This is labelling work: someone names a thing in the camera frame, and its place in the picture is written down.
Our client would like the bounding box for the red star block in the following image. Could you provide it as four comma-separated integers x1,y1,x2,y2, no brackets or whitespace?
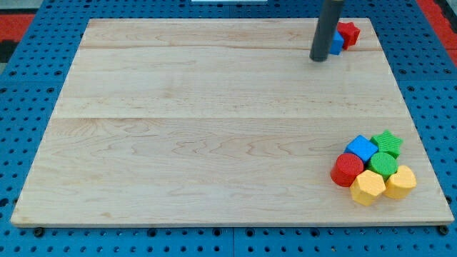
337,22,361,50

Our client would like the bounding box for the green star block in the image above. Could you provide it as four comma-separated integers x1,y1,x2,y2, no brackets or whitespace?
370,130,403,159

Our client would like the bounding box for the light wooden board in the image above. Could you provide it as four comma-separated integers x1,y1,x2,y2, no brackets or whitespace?
11,18,454,228

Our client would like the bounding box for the red cylinder block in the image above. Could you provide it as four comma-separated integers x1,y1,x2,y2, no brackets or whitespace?
330,153,364,187

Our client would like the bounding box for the blue cube block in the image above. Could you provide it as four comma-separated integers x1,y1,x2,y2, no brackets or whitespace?
344,135,378,163

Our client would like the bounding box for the small blue block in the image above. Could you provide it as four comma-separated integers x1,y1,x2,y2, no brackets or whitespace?
329,31,344,56

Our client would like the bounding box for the yellow hexagon block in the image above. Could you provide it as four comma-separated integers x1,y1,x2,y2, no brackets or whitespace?
350,170,386,206

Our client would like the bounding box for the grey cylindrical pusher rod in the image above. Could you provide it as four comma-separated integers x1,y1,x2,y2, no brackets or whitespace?
309,0,345,62

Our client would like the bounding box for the green cylinder block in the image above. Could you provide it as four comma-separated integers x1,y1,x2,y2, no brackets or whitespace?
366,152,398,181

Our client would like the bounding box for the yellow heart block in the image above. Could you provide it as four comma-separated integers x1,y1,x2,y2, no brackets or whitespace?
383,165,417,200

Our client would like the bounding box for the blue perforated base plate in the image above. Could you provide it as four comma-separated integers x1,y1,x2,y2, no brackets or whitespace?
1,0,456,256

